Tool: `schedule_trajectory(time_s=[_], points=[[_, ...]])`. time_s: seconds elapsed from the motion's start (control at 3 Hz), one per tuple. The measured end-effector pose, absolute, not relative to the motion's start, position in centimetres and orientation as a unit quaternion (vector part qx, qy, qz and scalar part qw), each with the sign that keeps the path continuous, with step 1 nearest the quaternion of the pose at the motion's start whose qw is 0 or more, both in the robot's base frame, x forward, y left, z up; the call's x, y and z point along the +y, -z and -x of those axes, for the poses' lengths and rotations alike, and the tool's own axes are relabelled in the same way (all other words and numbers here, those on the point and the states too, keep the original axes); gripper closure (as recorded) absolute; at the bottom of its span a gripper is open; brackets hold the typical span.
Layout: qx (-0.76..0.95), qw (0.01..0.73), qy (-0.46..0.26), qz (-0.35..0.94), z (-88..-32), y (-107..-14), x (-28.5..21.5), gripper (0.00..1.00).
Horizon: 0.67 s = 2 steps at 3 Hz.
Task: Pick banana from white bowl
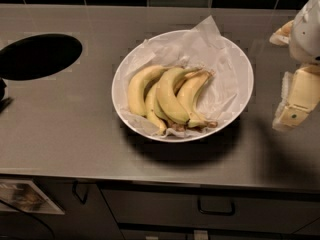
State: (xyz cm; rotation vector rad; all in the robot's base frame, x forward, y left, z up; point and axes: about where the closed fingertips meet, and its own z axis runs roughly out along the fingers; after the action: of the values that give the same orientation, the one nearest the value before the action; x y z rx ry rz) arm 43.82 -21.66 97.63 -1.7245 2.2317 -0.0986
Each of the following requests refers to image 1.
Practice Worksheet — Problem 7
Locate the white bowl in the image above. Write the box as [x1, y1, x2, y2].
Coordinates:
[111, 29, 255, 144]

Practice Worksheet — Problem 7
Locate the black cabinet door handle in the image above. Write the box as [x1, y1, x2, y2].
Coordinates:
[72, 181, 89, 205]

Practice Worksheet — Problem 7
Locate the large yellow banana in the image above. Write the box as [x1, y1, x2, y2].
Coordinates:
[156, 67, 200, 125]

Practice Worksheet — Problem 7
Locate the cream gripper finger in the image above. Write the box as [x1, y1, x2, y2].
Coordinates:
[269, 20, 293, 46]
[272, 64, 320, 132]

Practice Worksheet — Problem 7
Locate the paper sheet on cabinet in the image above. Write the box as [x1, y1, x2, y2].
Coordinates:
[0, 179, 65, 215]

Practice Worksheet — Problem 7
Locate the black round counter hole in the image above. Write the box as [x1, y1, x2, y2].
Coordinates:
[0, 34, 82, 81]

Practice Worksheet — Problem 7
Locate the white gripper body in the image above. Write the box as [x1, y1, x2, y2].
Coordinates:
[289, 0, 320, 64]

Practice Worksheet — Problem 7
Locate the leftmost yellow banana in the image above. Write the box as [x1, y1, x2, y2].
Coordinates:
[127, 65, 169, 116]

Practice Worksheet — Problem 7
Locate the grey drawer front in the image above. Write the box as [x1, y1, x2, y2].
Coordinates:
[103, 189, 320, 234]

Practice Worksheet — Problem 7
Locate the black object at left edge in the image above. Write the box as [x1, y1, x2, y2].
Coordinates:
[0, 78, 13, 114]

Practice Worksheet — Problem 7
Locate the black drawer handle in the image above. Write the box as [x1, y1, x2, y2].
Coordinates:
[197, 196, 235, 216]

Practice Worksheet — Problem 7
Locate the right yellow banana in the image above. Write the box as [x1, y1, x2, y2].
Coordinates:
[177, 71, 217, 128]

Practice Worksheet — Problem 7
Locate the small lower yellow banana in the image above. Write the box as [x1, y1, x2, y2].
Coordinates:
[145, 84, 167, 135]

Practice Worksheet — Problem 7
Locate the grey cabinet door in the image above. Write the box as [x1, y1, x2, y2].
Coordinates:
[0, 177, 123, 240]

